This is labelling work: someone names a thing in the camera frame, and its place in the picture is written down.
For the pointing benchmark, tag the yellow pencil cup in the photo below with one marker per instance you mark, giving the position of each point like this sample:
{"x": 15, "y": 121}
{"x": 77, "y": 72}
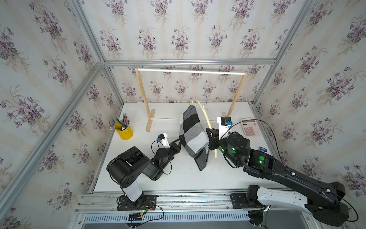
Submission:
{"x": 125, "y": 134}

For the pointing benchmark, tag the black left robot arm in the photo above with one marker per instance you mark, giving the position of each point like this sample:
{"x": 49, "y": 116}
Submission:
{"x": 129, "y": 165}

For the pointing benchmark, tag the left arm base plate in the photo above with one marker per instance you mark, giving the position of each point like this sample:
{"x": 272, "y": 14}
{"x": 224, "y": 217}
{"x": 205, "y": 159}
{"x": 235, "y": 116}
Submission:
{"x": 144, "y": 202}

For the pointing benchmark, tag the aluminium mounting rail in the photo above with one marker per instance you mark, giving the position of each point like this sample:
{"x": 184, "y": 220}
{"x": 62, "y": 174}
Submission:
{"x": 165, "y": 206}

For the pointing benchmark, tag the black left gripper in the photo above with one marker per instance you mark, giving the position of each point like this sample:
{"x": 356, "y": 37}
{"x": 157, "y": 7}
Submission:
{"x": 175, "y": 149}

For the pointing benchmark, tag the pink calculator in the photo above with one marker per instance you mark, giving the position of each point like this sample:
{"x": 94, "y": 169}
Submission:
{"x": 250, "y": 128}

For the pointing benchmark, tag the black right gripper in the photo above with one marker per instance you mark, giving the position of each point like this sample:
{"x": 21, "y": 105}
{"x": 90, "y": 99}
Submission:
{"x": 213, "y": 140}

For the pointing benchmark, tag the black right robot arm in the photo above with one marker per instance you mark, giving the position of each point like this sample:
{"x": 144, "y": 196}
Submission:
{"x": 320, "y": 199}

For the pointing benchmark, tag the coloured pencils bunch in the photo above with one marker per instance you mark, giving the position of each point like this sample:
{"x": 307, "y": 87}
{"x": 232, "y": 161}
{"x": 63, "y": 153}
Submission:
{"x": 125, "y": 121}

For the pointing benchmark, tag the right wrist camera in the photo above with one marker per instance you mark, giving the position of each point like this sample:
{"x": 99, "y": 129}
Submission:
{"x": 225, "y": 124}

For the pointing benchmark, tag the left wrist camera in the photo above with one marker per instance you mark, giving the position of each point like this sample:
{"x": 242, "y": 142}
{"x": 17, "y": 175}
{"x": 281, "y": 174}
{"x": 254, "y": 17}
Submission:
{"x": 162, "y": 138}

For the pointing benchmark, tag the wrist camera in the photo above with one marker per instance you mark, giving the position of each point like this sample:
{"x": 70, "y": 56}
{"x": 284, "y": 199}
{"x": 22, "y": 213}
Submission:
{"x": 225, "y": 124}
{"x": 162, "y": 138}

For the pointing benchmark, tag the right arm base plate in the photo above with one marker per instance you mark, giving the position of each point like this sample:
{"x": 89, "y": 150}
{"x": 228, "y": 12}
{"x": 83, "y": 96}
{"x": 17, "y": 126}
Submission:
{"x": 248, "y": 200}

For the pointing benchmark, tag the black white checkered scarf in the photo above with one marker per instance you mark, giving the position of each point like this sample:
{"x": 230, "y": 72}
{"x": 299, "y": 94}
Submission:
{"x": 193, "y": 137}

